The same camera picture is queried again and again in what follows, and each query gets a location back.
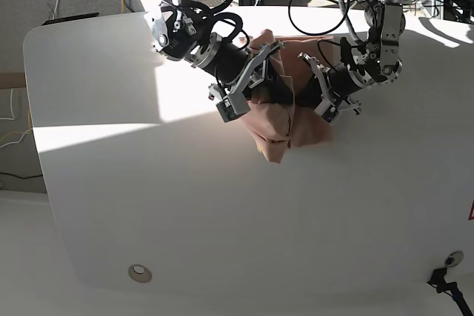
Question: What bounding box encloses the round metal table grommet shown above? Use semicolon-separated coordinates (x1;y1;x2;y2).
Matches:
127;264;153;283

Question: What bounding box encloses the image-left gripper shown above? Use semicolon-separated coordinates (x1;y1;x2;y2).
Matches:
207;40;294;106

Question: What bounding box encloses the red warning sticker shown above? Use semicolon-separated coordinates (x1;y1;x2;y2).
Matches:
468;200;474;221

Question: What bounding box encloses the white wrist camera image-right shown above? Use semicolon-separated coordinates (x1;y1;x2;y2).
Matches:
314;100;340;125

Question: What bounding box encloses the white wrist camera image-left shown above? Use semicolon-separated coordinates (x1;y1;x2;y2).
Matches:
216;93;250;123

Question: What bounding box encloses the right round table grommet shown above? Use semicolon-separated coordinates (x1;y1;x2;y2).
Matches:
444;250;464;268

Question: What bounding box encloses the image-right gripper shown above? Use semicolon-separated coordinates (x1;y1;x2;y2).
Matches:
296;53;362;115

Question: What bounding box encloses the black clamp with cable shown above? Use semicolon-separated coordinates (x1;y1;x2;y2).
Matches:
427;267;473;316

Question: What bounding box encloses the salmon pink T-shirt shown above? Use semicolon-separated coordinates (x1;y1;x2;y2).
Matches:
239;30;334;164

